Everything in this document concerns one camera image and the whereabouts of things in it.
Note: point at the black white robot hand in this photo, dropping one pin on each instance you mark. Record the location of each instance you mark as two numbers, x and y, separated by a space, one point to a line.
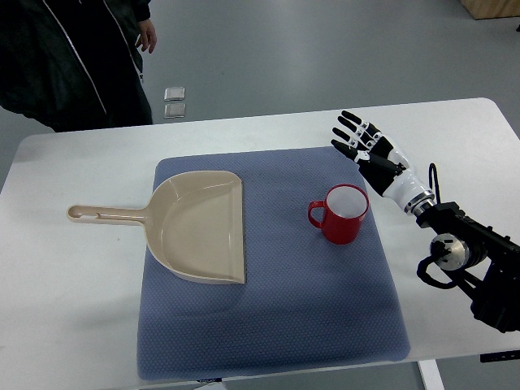
382 163

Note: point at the person's bare hand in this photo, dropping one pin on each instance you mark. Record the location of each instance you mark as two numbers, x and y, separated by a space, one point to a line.
147 38

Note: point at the red cup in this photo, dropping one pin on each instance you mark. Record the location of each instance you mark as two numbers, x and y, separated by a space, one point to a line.
339 216

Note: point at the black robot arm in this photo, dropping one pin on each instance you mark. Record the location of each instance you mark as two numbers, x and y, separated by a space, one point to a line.
472 257

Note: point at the beige plastic dustpan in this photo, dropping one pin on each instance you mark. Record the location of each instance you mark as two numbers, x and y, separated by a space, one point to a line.
193 224

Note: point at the upper metal floor plate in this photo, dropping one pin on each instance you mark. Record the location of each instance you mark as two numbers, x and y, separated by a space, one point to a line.
174 94

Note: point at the metal floor plate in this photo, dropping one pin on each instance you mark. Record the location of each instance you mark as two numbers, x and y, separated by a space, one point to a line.
174 94
174 110

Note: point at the lower metal floor plate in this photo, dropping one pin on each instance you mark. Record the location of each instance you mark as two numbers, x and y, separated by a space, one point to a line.
174 110

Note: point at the person in black jacket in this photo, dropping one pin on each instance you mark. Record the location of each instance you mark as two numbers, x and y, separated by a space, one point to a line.
73 65

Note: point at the blue textured mat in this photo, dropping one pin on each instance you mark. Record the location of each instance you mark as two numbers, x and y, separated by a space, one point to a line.
305 302

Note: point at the wooden box corner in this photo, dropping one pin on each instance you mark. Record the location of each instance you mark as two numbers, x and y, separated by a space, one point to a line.
491 9

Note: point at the white table leg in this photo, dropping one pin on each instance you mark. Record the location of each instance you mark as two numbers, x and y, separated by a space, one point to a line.
430 374

